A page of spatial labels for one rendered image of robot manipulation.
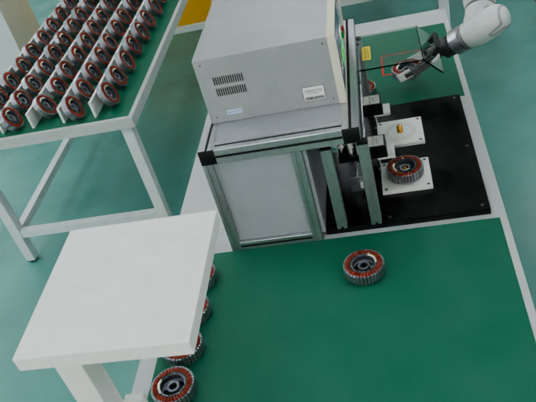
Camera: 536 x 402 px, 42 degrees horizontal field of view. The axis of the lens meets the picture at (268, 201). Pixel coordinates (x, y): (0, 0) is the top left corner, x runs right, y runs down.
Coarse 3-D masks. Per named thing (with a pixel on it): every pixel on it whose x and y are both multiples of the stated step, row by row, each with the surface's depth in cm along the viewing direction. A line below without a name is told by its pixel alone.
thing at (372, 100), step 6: (366, 96) 230; (372, 96) 229; (378, 96) 228; (366, 102) 227; (372, 102) 226; (378, 102) 225; (366, 108) 226; (372, 108) 226; (378, 108) 226; (384, 108) 229; (366, 114) 227; (372, 114) 227; (378, 114) 227; (384, 114) 227; (390, 114) 227
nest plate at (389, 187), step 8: (424, 160) 218; (384, 168) 220; (424, 168) 215; (384, 176) 217; (424, 176) 212; (384, 184) 214; (392, 184) 213; (400, 184) 212; (408, 184) 211; (416, 184) 210; (424, 184) 209; (432, 184) 208; (384, 192) 211; (392, 192) 211; (400, 192) 211
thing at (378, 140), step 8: (368, 136) 211; (376, 136) 210; (384, 136) 209; (368, 144) 208; (376, 144) 207; (384, 144) 206; (392, 144) 212; (376, 152) 207; (384, 152) 207; (392, 152) 209; (344, 160) 210; (352, 160) 209
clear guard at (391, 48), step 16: (384, 32) 231; (400, 32) 228; (416, 32) 226; (384, 48) 222; (400, 48) 220; (416, 48) 217; (432, 48) 223; (368, 64) 216; (384, 64) 214; (400, 64) 212; (432, 64) 212
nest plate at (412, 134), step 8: (392, 120) 240; (400, 120) 239; (408, 120) 238; (416, 120) 237; (384, 128) 238; (392, 128) 237; (408, 128) 234; (416, 128) 233; (392, 136) 233; (400, 136) 232; (408, 136) 231; (416, 136) 230; (400, 144) 229; (408, 144) 228
